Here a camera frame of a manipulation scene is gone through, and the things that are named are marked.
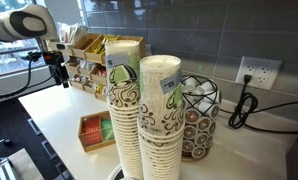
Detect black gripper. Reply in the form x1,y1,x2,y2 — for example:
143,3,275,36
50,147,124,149
48,63,71,89

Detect white sachets in rack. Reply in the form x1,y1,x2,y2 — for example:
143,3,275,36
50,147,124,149
68,58,97,73

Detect red sachets in rack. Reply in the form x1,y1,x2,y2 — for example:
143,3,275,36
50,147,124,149
96,68,108,78

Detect wooden candy rack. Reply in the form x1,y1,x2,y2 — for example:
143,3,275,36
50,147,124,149
60,33,147,103

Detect yellow sachet pile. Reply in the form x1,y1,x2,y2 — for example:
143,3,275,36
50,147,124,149
88,35,119,56

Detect white paper packets bundle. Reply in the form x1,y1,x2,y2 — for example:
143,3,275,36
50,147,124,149
57,22,89,45

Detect red tea packets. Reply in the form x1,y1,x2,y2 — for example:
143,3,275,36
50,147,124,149
81,116,103,146

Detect green tea packets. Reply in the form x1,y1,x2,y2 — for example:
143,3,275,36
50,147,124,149
100,119,116,141

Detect tall paper cup stack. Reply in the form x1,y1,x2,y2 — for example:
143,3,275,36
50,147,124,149
104,39,144,180

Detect wooden tea box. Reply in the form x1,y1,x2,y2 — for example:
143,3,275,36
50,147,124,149
77,110,117,154

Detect tan wooden board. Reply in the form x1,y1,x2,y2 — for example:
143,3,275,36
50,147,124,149
7,148,45,180

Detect white round plate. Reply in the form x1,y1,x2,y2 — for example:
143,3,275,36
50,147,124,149
107,163,137,180

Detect short paper cup stack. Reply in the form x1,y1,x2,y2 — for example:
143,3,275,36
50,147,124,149
137,54,186,180

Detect white creamer cup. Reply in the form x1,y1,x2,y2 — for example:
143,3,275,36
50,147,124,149
200,81,215,95
192,87,206,100
183,77,197,92
198,101,213,116

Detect brown coffee pod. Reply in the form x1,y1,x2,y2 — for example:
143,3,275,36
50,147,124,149
209,104,220,120
207,120,217,136
204,134,214,150
191,145,207,160
195,116,212,133
194,131,210,147
181,138,196,154
184,108,201,125
183,124,199,141

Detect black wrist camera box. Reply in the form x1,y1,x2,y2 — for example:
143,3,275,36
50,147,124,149
41,50,65,66

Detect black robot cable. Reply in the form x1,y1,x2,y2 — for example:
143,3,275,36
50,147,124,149
0,51,62,100

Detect black wire pod holder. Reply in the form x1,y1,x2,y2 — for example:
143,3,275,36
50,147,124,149
180,74,222,163

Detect black power cord with plug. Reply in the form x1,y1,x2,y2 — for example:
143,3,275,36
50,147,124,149
218,73,298,135

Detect white wall power outlet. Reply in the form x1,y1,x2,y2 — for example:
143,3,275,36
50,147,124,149
234,55,284,91

